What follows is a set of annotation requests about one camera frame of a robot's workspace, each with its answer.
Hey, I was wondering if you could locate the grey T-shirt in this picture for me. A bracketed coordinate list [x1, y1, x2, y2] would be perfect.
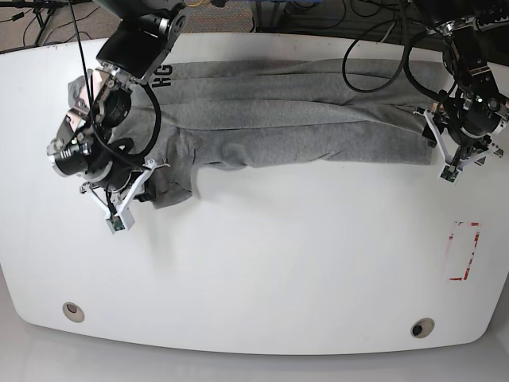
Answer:
[66, 58, 453, 211]

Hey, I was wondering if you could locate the black tripod stand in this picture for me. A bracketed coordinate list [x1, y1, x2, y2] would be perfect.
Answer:
[1, 1, 91, 49]

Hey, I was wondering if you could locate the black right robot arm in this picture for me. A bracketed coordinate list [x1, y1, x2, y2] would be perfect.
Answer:
[47, 1, 187, 233]

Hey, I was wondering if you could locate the left table cable grommet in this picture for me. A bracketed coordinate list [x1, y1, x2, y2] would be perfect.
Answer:
[62, 302, 85, 323]

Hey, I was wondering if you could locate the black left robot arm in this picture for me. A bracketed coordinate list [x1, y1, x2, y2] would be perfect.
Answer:
[404, 1, 508, 183]

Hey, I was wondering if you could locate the table cable grommet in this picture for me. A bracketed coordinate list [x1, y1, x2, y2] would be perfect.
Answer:
[62, 302, 85, 323]
[410, 318, 435, 339]

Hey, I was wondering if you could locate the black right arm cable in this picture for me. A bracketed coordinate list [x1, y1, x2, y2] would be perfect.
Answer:
[67, 0, 172, 216]

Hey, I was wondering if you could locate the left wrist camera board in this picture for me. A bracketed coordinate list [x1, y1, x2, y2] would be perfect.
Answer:
[439, 165, 462, 185]

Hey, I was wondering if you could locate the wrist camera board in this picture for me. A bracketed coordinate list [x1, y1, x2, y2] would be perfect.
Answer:
[439, 165, 462, 185]
[105, 215, 134, 234]

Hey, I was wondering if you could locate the white power strip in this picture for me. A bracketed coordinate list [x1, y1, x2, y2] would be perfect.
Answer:
[475, 8, 508, 32]

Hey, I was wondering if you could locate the right table cable grommet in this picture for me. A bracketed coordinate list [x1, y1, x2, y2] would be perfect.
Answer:
[410, 318, 435, 339]

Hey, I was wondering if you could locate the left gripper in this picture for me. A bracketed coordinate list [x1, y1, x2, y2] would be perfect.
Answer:
[414, 107, 504, 177]

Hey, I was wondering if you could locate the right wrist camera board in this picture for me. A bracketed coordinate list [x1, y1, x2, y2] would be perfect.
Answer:
[105, 215, 134, 234]

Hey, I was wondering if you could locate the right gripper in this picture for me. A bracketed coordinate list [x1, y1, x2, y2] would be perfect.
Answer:
[80, 159, 157, 220]

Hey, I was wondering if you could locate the red tape rectangle marking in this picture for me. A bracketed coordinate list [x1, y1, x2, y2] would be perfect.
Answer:
[445, 221, 481, 282]

